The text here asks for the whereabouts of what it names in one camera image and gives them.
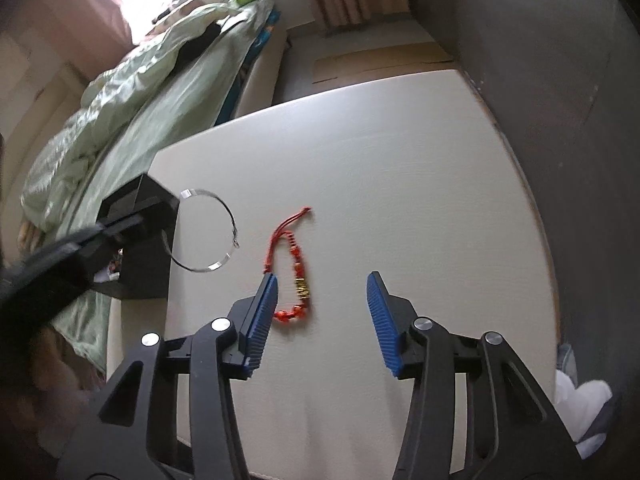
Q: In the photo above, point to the green bed sheet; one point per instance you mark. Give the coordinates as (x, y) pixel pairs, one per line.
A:
(150, 127)

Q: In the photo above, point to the black cloth item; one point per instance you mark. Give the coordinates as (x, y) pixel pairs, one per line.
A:
(200, 40)

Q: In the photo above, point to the person's white-socked foot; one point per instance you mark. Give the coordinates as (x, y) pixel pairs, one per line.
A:
(585, 410)

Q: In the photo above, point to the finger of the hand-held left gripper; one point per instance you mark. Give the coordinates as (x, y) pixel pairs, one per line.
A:
(140, 207)
(135, 230)

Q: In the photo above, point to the white square table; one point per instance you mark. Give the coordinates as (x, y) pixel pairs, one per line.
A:
(400, 185)

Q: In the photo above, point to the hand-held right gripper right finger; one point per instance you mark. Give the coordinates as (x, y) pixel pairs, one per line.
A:
(382, 320)

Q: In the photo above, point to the beige bed frame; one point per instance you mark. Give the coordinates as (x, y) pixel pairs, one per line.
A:
(262, 80)

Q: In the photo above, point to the flat cardboard sheet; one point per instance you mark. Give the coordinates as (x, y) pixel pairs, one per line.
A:
(380, 60)

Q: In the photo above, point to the black gift box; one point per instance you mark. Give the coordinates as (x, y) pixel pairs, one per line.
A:
(150, 272)

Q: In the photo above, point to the light green quilt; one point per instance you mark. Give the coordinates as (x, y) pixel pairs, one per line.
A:
(100, 120)

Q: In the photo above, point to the thin silver bangle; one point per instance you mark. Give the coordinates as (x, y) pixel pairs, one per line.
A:
(186, 193)

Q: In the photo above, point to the dark grey wardrobe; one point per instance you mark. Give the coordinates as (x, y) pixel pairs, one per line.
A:
(575, 110)

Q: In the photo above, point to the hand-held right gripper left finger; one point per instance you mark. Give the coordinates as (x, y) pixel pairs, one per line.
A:
(260, 320)

